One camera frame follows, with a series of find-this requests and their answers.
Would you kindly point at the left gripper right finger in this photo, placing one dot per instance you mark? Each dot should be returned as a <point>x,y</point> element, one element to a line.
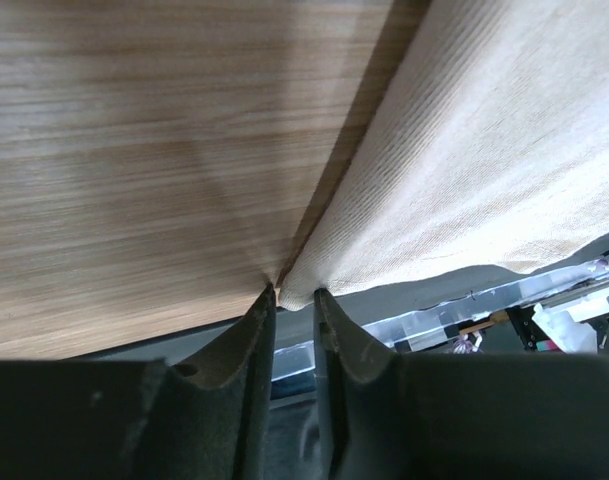
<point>390,415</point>

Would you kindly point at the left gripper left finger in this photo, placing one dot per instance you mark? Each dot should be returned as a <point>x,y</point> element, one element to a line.
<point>204,418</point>

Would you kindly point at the beige t shirt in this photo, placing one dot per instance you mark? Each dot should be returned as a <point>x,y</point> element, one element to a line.
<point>490,147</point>

